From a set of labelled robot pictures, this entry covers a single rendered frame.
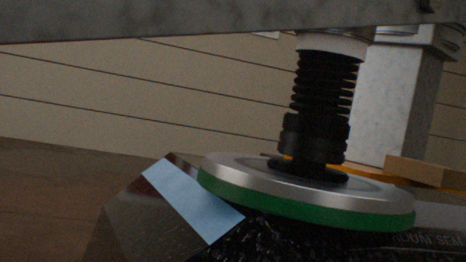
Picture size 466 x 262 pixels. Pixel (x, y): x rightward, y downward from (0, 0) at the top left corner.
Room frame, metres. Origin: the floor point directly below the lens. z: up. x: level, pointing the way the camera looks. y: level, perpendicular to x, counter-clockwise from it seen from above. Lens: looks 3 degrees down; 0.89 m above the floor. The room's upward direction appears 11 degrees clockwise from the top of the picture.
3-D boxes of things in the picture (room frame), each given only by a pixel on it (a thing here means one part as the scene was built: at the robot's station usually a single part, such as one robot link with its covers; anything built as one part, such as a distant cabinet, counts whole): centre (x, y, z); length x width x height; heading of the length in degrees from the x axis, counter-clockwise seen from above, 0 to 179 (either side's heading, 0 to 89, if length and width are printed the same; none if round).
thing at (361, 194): (0.51, -0.08, 0.83); 0.21 x 0.21 x 0.01
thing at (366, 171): (1.58, -0.48, 0.76); 0.49 x 0.49 x 0.05; 20
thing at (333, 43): (0.51, -0.08, 0.97); 0.07 x 0.07 x 0.04
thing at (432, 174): (1.33, -0.52, 0.81); 0.20 x 0.10 x 0.05; 28
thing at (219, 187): (0.51, -0.08, 0.82); 0.22 x 0.22 x 0.04
